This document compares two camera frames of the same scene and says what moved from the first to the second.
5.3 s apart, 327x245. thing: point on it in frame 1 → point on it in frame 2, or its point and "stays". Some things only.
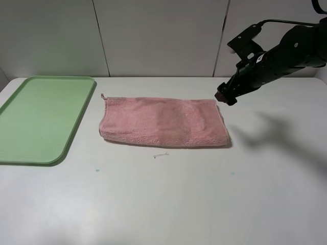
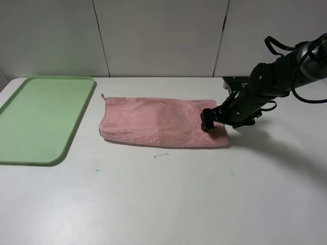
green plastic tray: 38,121 stays
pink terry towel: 174,122 stays
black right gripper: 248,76 → 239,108
